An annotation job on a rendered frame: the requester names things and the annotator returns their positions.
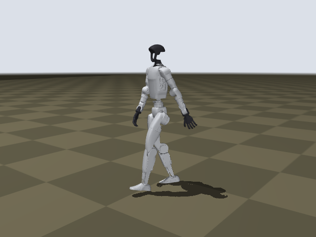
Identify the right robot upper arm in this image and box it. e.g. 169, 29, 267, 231
142, 67, 149, 95

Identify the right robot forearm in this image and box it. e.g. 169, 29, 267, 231
137, 92, 148, 112

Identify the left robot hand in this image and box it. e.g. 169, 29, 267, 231
181, 108, 197, 129

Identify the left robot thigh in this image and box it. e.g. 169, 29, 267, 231
145, 111, 170, 155

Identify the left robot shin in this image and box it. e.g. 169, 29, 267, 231
142, 148, 157, 186

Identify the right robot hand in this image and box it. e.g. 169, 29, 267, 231
133, 106, 141, 127

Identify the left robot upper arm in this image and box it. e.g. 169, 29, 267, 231
159, 67, 177, 97

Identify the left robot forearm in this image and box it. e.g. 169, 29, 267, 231
174, 87, 188, 115

